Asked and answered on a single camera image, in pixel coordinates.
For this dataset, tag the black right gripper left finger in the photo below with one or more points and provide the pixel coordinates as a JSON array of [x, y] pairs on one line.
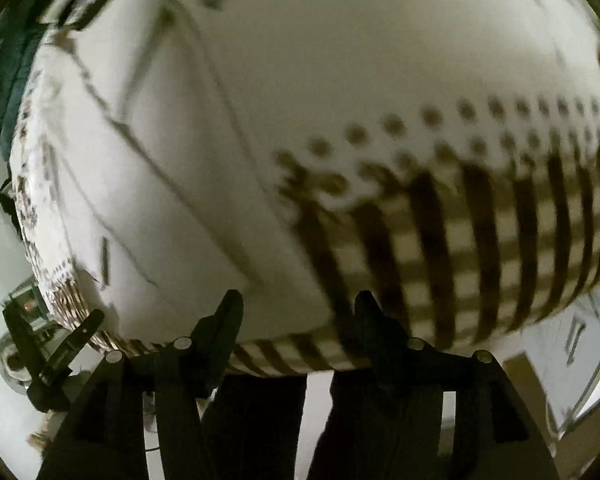
[[197, 362]]

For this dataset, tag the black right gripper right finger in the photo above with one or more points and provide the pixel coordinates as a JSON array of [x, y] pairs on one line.
[[376, 338]]

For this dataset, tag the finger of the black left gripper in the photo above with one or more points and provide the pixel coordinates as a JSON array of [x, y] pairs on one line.
[[71, 346]]

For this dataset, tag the beige long sleeve shirt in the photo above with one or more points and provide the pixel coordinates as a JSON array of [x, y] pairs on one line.
[[240, 135]]

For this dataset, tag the floral bed sheet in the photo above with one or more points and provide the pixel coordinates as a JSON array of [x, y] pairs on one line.
[[430, 219]]

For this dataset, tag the dark green folded quilt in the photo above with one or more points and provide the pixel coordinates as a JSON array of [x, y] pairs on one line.
[[19, 41]]

